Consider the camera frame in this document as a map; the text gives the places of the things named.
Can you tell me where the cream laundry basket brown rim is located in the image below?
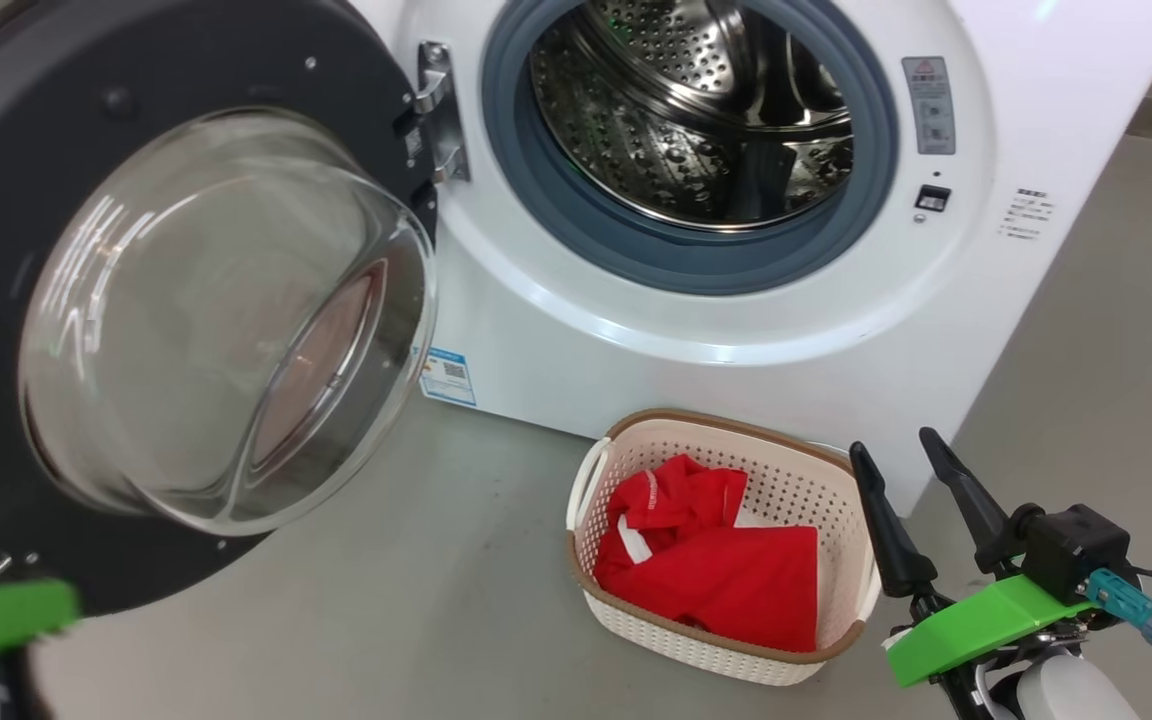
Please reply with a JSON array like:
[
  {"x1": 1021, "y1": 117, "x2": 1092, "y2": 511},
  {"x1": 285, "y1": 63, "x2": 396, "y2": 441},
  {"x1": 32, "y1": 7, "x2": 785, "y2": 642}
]
[{"x1": 565, "y1": 408, "x2": 882, "y2": 687}]

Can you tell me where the grey warning label sticker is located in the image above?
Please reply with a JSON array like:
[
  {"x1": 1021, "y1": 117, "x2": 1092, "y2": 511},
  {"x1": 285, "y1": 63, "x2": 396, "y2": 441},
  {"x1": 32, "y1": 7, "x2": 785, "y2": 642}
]
[{"x1": 902, "y1": 56, "x2": 957, "y2": 156}]

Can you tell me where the metal door hinge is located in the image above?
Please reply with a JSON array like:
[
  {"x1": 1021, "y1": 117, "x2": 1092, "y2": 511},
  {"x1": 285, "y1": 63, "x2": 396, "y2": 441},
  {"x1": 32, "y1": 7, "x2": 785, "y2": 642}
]
[{"x1": 414, "y1": 42, "x2": 470, "y2": 183}]

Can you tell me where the red shirt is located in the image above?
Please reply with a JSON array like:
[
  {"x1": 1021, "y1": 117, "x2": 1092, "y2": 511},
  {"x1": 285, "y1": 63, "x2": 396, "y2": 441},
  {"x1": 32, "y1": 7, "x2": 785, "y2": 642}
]
[{"x1": 593, "y1": 455, "x2": 820, "y2": 653}]

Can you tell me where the blue energy label sticker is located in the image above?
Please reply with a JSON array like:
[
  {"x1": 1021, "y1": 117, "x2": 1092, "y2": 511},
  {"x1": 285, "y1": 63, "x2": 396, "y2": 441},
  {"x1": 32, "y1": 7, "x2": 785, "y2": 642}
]
[{"x1": 420, "y1": 347, "x2": 477, "y2": 407}]

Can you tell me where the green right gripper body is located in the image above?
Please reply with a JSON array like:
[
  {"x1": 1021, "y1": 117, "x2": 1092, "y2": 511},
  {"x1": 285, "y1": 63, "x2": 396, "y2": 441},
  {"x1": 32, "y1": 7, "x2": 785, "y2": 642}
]
[{"x1": 886, "y1": 575, "x2": 1097, "y2": 688}]

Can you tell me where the white front-load washing machine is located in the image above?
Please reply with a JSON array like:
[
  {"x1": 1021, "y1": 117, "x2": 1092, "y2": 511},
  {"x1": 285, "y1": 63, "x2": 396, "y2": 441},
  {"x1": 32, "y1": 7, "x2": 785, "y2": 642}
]
[{"x1": 346, "y1": 0, "x2": 1152, "y2": 516}]

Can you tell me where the stainless steel washing machine drum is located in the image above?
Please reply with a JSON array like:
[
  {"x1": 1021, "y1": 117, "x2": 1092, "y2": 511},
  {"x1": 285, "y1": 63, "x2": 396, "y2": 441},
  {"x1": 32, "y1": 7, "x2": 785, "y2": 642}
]
[{"x1": 529, "y1": 0, "x2": 855, "y2": 233}]

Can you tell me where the teal cable connector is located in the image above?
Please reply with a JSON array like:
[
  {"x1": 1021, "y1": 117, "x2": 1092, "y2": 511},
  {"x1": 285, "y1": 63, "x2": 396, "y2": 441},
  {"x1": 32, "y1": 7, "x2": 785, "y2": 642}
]
[{"x1": 1086, "y1": 568, "x2": 1152, "y2": 649}]

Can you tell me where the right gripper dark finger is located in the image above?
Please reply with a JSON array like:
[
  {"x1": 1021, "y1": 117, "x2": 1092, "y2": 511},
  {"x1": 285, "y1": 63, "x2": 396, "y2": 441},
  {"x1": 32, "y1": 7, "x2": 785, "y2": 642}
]
[
  {"x1": 849, "y1": 441, "x2": 937, "y2": 598},
  {"x1": 919, "y1": 427, "x2": 1017, "y2": 573}
]

